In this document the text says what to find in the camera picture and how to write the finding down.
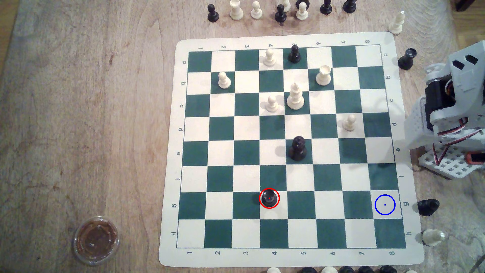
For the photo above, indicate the black pawn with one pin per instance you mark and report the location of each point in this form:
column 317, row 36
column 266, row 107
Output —
column 280, row 14
column 269, row 198
column 326, row 7
column 294, row 54
column 213, row 13

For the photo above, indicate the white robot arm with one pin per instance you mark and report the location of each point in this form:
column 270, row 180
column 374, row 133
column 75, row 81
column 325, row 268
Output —
column 464, row 81

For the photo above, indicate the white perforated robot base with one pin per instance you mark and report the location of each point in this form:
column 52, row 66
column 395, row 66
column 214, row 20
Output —
column 454, row 165

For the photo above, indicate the green and white chess mat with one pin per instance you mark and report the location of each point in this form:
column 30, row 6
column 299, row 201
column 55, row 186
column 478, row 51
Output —
column 246, row 129

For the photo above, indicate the black chess piece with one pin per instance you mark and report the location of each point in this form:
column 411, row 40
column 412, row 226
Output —
column 349, row 5
column 388, row 270
column 305, row 2
column 346, row 270
column 308, row 270
column 365, row 270

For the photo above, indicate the white pawn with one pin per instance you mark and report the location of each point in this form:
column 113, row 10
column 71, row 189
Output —
column 224, row 80
column 256, row 10
column 302, row 12
column 271, row 103
column 349, row 122
column 269, row 57

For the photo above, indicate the black king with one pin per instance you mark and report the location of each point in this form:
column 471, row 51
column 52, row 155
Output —
column 298, row 148

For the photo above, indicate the white king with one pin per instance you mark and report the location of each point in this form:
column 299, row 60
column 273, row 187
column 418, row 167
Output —
column 295, row 96

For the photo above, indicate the white rook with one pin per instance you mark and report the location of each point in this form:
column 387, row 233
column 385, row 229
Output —
column 323, row 75
column 236, row 9

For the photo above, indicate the clear plastic cup brown contents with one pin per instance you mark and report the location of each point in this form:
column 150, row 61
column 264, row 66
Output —
column 96, row 240

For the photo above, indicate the black rook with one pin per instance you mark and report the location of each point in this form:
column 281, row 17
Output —
column 406, row 60

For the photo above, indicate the white bishop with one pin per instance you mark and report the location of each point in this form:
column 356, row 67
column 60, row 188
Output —
column 396, row 23

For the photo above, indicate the black knight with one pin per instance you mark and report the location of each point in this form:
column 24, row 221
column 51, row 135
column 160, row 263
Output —
column 428, row 207

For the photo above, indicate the white knight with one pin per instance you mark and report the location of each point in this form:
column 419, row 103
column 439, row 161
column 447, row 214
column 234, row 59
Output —
column 433, row 237

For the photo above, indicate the orange clamp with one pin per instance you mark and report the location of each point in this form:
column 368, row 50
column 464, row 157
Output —
column 476, row 157

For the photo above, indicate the dark furniture leg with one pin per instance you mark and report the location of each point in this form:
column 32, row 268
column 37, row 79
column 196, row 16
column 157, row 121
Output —
column 465, row 3

